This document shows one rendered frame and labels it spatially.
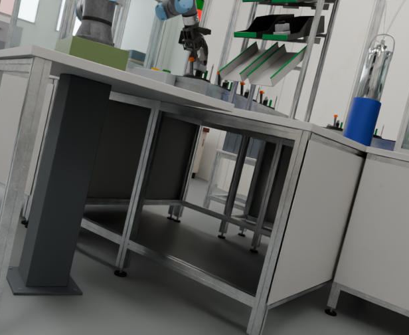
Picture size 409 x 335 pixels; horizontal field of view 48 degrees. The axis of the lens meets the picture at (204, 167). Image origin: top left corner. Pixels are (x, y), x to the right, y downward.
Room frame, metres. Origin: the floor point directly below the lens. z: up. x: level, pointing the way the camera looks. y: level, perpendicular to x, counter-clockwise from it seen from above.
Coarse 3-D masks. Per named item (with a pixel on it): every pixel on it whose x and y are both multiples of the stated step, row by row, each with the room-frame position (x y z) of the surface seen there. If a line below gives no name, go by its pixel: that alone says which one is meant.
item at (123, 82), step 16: (16, 48) 1.45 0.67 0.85; (32, 48) 1.25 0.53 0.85; (64, 64) 1.32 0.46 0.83; (80, 64) 1.32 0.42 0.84; (96, 64) 1.35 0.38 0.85; (96, 80) 1.72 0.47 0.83; (112, 80) 1.50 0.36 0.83; (128, 80) 1.41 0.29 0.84; (144, 80) 1.43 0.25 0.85; (144, 96) 2.05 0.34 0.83; (160, 96) 1.75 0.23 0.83; (176, 96) 1.53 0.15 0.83; (192, 96) 1.53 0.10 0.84; (208, 96) 1.57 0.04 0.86
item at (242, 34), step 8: (264, 16) 2.22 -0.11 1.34; (272, 16) 2.26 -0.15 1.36; (280, 16) 2.11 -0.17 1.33; (288, 16) 2.15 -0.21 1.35; (256, 24) 2.19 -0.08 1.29; (264, 24) 2.23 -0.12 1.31; (272, 24) 2.08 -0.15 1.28; (240, 32) 2.07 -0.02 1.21; (248, 32) 2.04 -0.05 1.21; (256, 32) 2.01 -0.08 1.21; (264, 32) 2.05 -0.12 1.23; (272, 32) 2.09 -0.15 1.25
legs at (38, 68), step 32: (0, 64) 1.84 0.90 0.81; (32, 64) 1.29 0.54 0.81; (32, 96) 1.28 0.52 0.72; (64, 96) 1.70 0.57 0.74; (96, 96) 1.74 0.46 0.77; (32, 128) 1.29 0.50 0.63; (64, 128) 1.68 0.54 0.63; (96, 128) 1.75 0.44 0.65; (64, 160) 1.70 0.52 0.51; (64, 192) 1.71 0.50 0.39; (0, 224) 1.27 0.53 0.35; (32, 224) 1.75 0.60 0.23; (64, 224) 1.73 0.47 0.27; (0, 256) 1.28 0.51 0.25; (32, 256) 1.68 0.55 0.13; (64, 256) 1.74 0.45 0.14; (0, 288) 1.29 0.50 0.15; (32, 288) 1.67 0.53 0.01; (64, 288) 1.74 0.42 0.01
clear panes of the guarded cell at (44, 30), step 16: (32, 0) 2.76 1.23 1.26; (48, 0) 2.67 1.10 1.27; (64, 0) 2.59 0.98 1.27; (16, 16) 2.83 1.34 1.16; (32, 16) 2.74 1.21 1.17; (48, 16) 2.65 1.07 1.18; (16, 32) 2.81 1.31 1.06; (32, 32) 2.72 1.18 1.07; (48, 32) 2.64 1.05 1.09; (48, 48) 2.62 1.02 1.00
